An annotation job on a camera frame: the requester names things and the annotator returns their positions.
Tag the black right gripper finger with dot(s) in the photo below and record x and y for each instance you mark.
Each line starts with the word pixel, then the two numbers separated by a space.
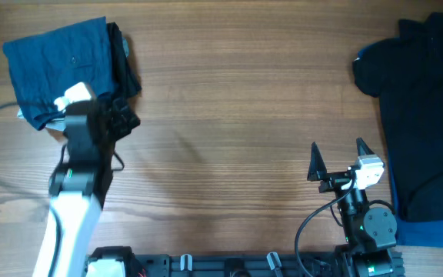
pixel 362 147
pixel 317 170

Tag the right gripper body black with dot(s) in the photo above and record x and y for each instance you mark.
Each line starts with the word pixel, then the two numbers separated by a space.
pixel 334 181

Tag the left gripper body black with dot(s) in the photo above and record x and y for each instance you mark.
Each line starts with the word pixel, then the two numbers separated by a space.
pixel 119 125

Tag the blue denim shorts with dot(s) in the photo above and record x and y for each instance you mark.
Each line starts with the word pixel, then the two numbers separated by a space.
pixel 29 48

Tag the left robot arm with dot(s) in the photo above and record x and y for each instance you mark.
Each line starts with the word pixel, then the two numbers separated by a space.
pixel 80 182

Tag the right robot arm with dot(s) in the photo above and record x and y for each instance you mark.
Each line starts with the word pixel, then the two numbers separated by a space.
pixel 369 226

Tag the black folded garment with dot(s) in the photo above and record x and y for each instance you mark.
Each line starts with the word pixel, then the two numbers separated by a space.
pixel 127 84

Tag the black polo shirt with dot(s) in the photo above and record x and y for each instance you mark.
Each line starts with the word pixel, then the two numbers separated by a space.
pixel 425 115

